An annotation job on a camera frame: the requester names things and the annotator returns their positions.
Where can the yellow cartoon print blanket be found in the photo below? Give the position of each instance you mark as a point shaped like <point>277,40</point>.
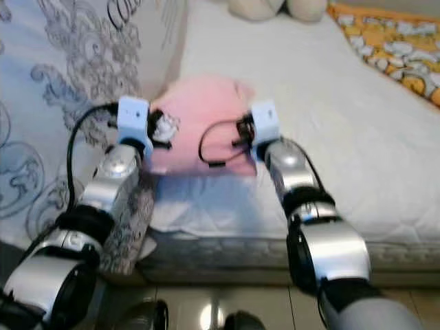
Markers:
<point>392,41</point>

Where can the white bed mattress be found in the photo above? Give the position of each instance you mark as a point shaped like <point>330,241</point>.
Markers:
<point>330,103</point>

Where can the black robot right foot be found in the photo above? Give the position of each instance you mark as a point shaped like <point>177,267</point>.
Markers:
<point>247,323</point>

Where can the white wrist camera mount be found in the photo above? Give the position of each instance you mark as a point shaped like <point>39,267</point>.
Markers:
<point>133,117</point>
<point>265,118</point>

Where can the black robot foot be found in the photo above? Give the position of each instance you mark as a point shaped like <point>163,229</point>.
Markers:
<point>247,323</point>
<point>141,317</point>

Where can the white quilt with grey swirls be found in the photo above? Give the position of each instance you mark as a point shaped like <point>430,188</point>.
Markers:
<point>55,82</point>

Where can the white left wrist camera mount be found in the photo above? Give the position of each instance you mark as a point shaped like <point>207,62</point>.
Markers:
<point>133,117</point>

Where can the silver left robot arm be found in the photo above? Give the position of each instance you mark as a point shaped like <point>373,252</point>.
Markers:
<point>110,185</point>

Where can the black robot left foot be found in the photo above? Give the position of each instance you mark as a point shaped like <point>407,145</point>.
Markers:
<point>141,317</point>

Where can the pink pillow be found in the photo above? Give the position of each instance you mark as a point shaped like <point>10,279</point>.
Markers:
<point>203,106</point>

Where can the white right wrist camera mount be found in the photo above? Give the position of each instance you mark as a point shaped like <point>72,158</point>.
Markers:
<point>265,118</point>

